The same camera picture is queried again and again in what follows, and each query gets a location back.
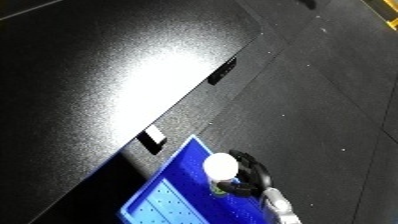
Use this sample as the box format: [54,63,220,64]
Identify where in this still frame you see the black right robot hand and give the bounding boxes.
[214,150,274,198]

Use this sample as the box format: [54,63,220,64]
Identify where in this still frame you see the white paper cup green band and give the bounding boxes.
[200,152,242,198]

